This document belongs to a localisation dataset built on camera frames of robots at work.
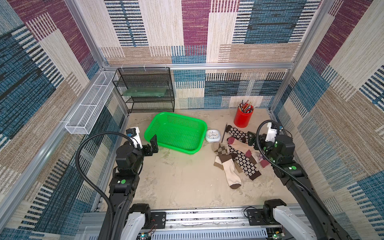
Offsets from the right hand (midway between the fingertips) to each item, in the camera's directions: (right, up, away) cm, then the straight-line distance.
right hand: (255, 136), depth 77 cm
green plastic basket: (-43, 0, +31) cm, 53 cm away
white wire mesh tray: (-99, +11, +16) cm, 101 cm away
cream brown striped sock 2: (-17, -17, +14) cm, 28 cm away
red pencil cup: (+2, +13, +27) cm, 29 cm away
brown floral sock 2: (-1, -17, +14) cm, 22 cm away
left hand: (-54, +1, -5) cm, 54 cm away
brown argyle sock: (-15, -9, +21) cm, 28 cm away
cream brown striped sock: (-9, -24, +9) cm, 27 cm away
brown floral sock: (-1, -1, +28) cm, 28 cm away
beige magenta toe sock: (+6, -12, +15) cm, 20 cm away
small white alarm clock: (-18, -1, +25) cm, 31 cm away
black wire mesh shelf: (-56, +38, +24) cm, 72 cm away
